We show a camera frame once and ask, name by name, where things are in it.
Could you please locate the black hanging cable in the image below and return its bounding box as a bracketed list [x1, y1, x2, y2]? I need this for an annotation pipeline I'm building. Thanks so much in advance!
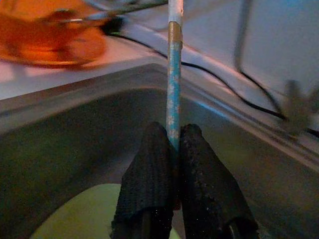
[234, 0, 287, 118]

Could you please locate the green plate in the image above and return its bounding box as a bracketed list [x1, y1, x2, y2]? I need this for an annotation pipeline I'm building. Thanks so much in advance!
[29, 183, 186, 239]

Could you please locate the orange bowl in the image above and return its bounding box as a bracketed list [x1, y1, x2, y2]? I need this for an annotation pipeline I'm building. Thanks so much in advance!
[0, 0, 102, 50]

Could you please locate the small black charger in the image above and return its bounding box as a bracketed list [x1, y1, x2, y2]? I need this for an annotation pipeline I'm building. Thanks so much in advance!
[102, 16, 124, 35]

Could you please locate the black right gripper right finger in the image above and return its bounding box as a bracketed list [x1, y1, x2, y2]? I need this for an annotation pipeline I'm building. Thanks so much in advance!
[178, 123, 260, 239]

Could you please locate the orange plate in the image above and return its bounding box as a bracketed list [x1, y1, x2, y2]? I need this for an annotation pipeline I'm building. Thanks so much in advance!
[0, 32, 107, 69]

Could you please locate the long black counter cable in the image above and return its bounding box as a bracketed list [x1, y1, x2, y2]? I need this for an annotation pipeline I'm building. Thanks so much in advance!
[117, 33, 319, 136]

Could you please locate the stainless steel sink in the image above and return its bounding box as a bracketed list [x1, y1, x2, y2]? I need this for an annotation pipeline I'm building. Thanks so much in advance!
[0, 62, 319, 239]

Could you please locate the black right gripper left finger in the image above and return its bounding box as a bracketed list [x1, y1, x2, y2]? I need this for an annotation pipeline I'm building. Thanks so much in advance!
[111, 121, 178, 239]

